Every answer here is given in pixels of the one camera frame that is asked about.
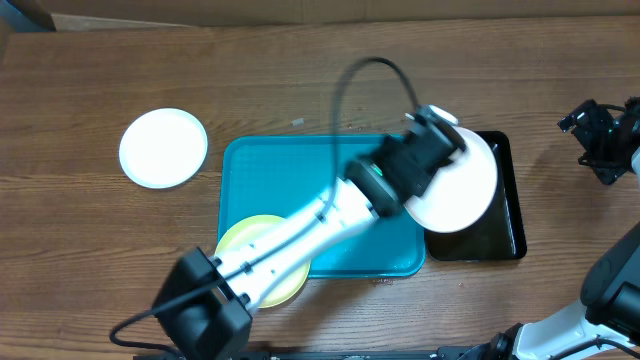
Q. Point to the black water tray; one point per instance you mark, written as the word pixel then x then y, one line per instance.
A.
pixel 499 234

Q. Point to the teal plastic tray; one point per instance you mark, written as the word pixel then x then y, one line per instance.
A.
pixel 278 175

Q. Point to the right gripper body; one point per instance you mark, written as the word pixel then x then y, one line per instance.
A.
pixel 597 138

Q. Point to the white plate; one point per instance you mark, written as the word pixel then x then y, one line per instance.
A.
pixel 163 148
pixel 460 193

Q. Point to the yellow plate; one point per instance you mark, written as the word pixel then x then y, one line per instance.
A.
pixel 251 227

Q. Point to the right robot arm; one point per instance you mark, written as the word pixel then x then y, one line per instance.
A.
pixel 607 314

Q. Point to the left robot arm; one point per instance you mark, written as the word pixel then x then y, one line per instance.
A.
pixel 206 305

